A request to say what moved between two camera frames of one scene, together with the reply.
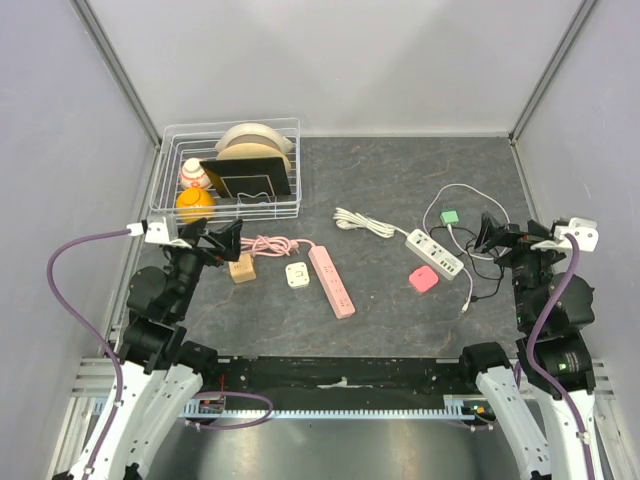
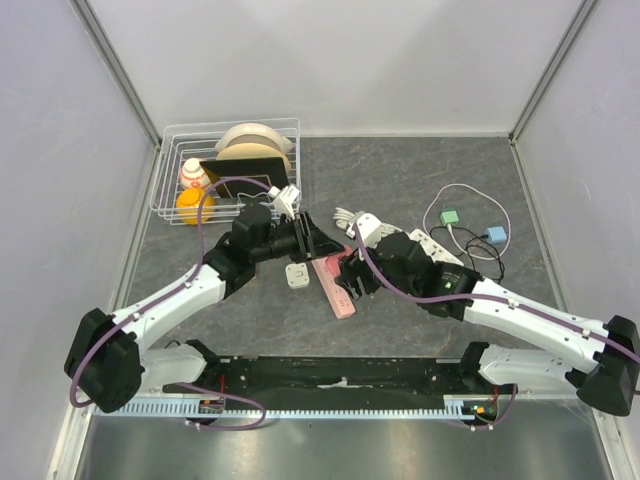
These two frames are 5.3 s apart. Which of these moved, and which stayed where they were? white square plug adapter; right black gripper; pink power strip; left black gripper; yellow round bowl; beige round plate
Moved: left black gripper; right black gripper
Stayed: yellow round bowl; pink power strip; white square plug adapter; beige round plate
